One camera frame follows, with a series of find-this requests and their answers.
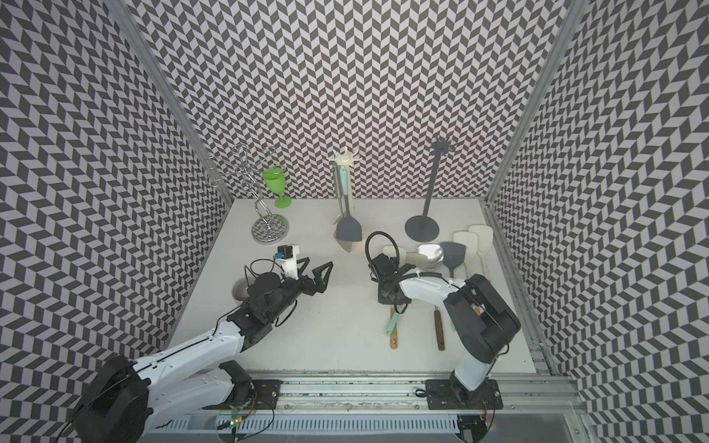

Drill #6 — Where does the white spatula wooden handle rack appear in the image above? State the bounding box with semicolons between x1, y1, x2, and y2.
380;244;408;350

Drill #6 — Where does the cream utensil rack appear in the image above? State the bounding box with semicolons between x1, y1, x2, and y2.
330;150;365;255

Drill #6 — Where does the white spatula mint handle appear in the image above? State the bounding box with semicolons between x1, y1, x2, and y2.
386;250;428;336

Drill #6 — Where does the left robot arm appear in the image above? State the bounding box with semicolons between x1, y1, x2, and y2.
68;258;333;442

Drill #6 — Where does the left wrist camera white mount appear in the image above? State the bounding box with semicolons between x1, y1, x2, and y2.
274;245;300;280

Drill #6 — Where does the grey turner mint handle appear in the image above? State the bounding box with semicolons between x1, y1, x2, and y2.
335;165;362;242

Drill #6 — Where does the chrome wire glass rack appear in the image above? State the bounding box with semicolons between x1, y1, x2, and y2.
209;143;289;245

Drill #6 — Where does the steel spoon brown handle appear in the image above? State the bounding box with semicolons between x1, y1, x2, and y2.
417;244;447;352

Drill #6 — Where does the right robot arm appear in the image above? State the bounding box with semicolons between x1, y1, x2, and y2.
364;231;521;410

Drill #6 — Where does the dark grey utensil rack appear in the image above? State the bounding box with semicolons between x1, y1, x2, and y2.
404;138;452;243

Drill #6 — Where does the green plastic goblet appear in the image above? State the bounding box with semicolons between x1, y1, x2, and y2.
262;167;292;209

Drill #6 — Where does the metal base rail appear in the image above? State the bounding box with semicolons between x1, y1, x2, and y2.
151;373;597;442

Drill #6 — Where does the pink ceramic cup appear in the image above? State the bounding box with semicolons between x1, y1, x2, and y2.
232;276;254;303

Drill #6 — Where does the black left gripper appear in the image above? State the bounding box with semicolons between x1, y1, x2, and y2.
266;257;333;322

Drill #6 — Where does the grey spatula mint handle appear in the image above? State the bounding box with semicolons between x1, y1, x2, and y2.
441;242;466;278

